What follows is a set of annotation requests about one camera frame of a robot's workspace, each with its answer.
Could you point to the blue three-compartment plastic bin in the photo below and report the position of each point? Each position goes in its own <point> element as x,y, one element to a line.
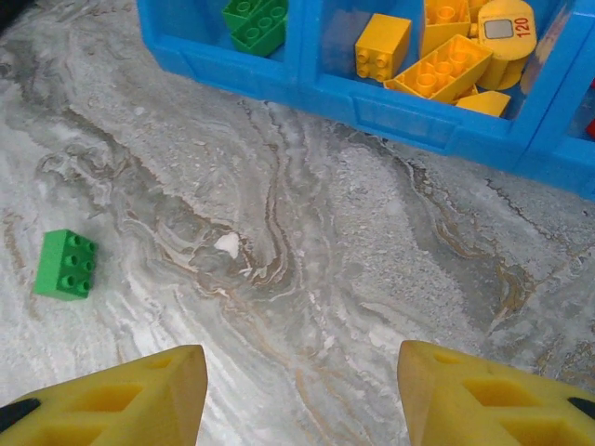
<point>409,118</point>

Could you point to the green lego brick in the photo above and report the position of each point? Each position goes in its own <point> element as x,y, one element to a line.
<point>261,33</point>
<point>241,13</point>
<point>62,269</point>

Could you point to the yellow lego brick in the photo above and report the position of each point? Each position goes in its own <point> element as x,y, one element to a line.
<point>441,69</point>
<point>444,16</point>
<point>381,42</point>
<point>483,103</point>

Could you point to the round yellow lego piece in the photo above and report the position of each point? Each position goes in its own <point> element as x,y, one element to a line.
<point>507,48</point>

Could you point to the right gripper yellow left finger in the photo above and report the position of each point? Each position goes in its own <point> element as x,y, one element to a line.
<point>116,409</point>

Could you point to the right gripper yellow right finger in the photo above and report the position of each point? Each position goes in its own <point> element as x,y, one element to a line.
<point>488,409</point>

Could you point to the red lego brick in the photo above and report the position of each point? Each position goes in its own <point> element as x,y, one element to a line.
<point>591,130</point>

